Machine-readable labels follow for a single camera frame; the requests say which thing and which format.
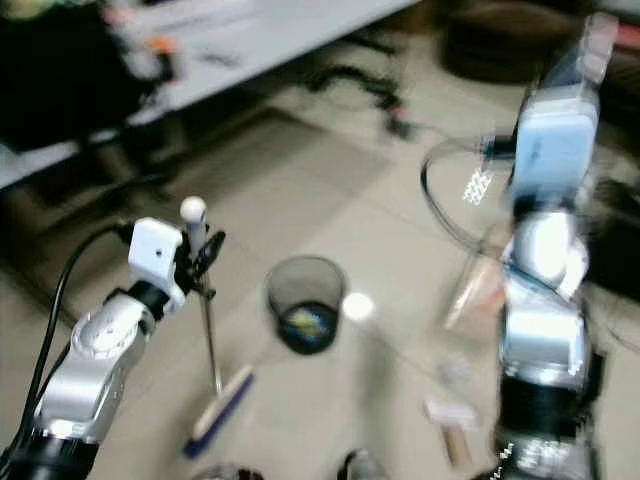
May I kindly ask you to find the broom with grey handle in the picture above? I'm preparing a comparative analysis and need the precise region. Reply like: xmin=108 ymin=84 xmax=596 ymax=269
xmin=182 ymin=196 xmax=257 ymax=461

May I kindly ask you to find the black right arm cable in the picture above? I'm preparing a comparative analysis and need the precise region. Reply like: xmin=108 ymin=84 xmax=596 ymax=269
xmin=420 ymin=135 xmax=521 ymax=256

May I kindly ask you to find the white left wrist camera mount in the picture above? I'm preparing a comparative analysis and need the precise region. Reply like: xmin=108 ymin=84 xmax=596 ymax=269
xmin=127 ymin=217 xmax=186 ymax=309

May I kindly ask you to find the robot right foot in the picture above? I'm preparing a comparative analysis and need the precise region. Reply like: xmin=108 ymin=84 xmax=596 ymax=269
xmin=338 ymin=449 xmax=396 ymax=480

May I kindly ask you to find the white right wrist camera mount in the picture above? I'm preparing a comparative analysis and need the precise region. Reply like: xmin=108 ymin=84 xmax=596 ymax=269
xmin=508 ymin=82 xmax=601 ymax=216

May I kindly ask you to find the black mesh wastebasket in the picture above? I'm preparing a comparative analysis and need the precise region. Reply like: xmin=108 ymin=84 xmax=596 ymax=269
xmin=266 ymin=255 xmax=347 ymax=356

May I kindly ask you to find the white hand brush wooden handle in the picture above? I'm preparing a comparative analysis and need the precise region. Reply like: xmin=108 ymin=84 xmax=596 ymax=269
xmin=423 ymin=397 xmax=483 ymax=471

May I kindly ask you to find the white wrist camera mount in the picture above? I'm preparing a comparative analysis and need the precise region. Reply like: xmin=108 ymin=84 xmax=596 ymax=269
xmin=127 ymin=217 xmax=186 ymax=309
xmin=508 ymin=82 xmax=601 ymax=216

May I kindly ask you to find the translucent brownish dustpan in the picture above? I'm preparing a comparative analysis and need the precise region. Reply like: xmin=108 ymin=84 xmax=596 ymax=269
xmin=445 ymin=225 xmax=511 ymax=331

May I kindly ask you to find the grey power strip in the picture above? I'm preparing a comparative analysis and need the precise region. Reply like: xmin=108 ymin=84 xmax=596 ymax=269
xmin=388 ymin=108 xmax=416 ymax=141

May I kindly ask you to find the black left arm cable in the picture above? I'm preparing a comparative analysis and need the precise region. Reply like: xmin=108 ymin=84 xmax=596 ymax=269
xmin=15 ymin=222 xmax=136 ymax=471

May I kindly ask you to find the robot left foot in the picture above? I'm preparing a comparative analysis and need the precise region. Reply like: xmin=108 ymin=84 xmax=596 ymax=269
xmin=190 ymin=464 xmax=261 ymax=480

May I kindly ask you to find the orange and black device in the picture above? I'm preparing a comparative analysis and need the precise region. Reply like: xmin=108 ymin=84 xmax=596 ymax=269
xmin=148 ymin=35 xmax=181 ymax=86

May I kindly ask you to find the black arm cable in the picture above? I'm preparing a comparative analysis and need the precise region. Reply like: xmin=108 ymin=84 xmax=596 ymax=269
xmin=15 ymin=222 xmax=136 ymax=471
xmin=420 ymin=135 xmax=521 ymax=256

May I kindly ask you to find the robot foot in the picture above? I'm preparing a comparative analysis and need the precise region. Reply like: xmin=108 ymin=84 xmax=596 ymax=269
xmin=190 ymin=464 xmax=261 ymax=480
xmin=338 ymin=449 xmax=396 ymax=480

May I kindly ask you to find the black backpack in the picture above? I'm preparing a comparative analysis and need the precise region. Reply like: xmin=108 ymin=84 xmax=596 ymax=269
xmin=0 ymin=0 xmax=171 ymax=156

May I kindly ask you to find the brown round sofa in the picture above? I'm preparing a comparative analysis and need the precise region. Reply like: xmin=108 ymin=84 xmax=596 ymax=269
xmin=442 ymin=0 xmax=601 ymax=86

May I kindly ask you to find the crumpled white paper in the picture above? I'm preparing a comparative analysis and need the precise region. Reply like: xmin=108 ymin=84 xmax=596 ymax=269
xmin=438 ymin=355 xmax=474 ymax=391

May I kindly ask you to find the white long table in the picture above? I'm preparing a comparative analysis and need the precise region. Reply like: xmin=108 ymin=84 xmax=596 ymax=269
xmin=0 ymin=0 xmax=421 ymax=191

